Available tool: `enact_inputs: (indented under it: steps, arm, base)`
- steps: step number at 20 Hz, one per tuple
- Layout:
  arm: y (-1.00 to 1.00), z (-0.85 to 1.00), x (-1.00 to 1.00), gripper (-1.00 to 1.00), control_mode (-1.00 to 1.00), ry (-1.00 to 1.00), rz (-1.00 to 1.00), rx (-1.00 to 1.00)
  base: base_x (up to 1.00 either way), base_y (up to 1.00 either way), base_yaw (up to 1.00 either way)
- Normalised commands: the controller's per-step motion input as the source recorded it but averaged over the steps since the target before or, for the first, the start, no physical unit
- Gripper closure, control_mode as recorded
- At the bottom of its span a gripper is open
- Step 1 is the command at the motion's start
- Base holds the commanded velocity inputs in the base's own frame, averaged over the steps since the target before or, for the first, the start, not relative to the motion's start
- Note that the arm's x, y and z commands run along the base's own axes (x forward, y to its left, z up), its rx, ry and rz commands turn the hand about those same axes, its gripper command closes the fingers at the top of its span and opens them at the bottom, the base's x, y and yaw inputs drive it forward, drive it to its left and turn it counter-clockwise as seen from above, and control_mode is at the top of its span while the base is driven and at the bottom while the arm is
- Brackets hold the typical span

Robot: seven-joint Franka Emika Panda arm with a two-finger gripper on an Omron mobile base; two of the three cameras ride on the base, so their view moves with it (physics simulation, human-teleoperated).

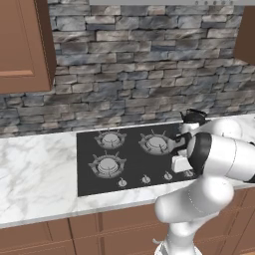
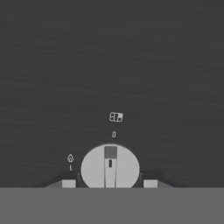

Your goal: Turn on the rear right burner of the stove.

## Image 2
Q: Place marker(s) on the dark grey stove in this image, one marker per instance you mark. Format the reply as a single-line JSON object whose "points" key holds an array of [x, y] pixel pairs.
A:
{"points": [[110, 64]]}

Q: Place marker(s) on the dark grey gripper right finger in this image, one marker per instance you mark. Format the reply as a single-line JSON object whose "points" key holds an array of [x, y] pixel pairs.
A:
{"points": [[150, 183]]}

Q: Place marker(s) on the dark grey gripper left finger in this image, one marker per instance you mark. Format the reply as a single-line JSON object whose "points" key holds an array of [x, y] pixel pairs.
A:
{"points": [[68, 183]]}

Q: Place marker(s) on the round grey stove knob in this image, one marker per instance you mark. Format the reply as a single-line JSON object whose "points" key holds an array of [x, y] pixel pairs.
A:
{"points": [[96, 169]]}

